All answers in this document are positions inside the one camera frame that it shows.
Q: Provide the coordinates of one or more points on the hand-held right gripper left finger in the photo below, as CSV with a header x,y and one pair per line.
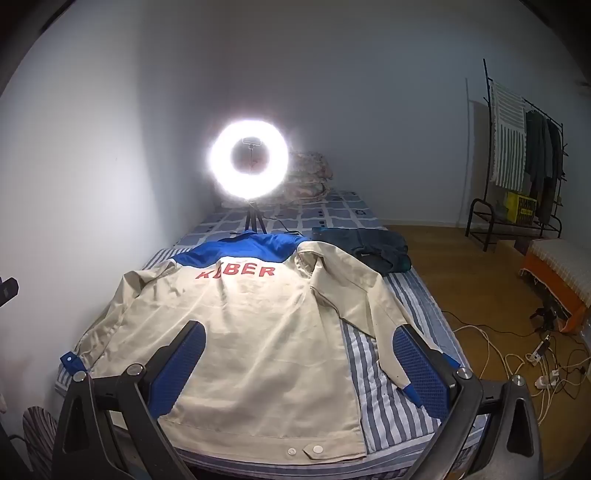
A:
x,y
180,364

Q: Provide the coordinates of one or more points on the yellow box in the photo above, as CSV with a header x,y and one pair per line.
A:
x,y
524,210

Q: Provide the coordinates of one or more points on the orange bench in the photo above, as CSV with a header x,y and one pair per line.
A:
x,y
545,277

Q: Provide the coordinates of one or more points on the white plug adapter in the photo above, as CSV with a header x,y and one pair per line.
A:
x,y
547,381

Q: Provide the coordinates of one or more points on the blue striped blanket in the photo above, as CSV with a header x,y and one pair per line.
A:
x,y
383,415

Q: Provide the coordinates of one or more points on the striped hanging towel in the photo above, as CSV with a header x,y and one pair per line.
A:
x,y
505,138

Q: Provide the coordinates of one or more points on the dark hanging garments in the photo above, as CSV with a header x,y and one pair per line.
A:
x,y
538,152

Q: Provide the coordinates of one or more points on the white knitted bench cover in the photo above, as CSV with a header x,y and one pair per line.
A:
x,y
563,258

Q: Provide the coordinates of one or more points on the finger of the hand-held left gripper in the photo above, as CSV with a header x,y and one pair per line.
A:
x,y
7,290

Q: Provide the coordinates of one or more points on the beige and blue jacket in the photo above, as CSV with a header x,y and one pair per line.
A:
x,y
258,346

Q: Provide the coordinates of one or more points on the striped cloth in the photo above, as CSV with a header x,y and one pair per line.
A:
x,y
39,443

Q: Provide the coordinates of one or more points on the dark blue clothes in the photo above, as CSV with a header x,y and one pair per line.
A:
x,y
374,249

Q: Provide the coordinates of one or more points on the white power strip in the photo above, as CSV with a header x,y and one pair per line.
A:
x,y
538,354

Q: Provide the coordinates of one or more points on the black tripod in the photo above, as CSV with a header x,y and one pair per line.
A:
x,y
253,217

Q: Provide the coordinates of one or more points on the black clothes rack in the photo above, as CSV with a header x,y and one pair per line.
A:
x,y
475,217

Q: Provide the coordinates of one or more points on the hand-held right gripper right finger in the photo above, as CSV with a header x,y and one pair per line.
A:
x,y
420,369

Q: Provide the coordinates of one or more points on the small black device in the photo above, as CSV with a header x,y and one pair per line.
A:
x,y
545,316

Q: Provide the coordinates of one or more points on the folded floral quilt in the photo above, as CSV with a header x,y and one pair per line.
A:
x,y
309,180

